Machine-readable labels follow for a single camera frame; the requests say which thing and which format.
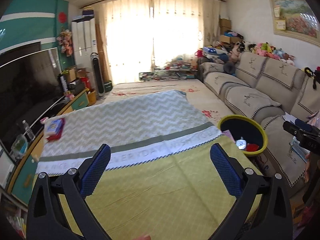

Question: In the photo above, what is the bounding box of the yellow-rimmed trash bin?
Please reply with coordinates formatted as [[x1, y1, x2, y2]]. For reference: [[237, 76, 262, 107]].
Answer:
[[218, 114, 268, 157]]

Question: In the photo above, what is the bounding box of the green yellow tv cabinet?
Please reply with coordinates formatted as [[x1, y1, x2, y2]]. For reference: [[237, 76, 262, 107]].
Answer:
[[4, 88, 89, 209]]

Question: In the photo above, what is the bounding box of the beige sofa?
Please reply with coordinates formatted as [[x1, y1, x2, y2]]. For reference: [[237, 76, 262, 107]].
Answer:
[[199, 52, 319, 196]]

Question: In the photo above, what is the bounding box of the red snack wrapper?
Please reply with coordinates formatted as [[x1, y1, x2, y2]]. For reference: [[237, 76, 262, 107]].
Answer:
[[246, 144, 259, 152]]

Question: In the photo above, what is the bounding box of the small clear jar green label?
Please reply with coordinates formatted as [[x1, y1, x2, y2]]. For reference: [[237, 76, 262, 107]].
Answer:
[[235, 137, 247, 151]]

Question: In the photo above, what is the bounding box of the red flat box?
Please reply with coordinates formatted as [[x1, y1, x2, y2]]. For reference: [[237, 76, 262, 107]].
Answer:
[[44, 118, 65, 141]]

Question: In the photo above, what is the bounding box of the clear water bottle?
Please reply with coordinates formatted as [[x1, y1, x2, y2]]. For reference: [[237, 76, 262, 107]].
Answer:
[[22, 120, 35, 141]]

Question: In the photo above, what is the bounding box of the blue tissue pack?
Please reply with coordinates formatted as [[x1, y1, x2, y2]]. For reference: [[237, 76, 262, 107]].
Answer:
[[44, 119, 63, 136]]

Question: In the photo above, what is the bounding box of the pile of plush toys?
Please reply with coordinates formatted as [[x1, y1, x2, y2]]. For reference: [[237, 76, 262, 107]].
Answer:
[[244, 42, 295, 66]]

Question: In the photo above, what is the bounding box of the chevron patterned table runner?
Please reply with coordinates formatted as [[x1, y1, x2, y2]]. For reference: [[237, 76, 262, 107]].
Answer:
[[37, 90, 221, 175]]

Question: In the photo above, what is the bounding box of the framed flower painting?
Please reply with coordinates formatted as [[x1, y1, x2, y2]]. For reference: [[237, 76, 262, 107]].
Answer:
[[270, 0, 319, 46]]

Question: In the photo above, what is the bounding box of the large black television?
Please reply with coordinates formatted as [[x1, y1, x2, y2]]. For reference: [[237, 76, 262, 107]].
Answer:
[[1, 48, 63, 152]]

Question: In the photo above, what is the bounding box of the white tower fan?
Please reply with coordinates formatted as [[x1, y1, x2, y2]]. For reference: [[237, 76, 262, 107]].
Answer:
[[91, 53, 105, 100]]

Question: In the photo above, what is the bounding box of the white air conditioner cabinet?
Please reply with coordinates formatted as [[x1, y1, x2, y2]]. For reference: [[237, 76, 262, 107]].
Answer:
[[71, 10, 98, 68]]

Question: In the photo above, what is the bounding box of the sheer window curtain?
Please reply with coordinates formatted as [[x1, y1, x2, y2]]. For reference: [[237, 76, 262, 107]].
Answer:
[[93, 0, 222, 84]]

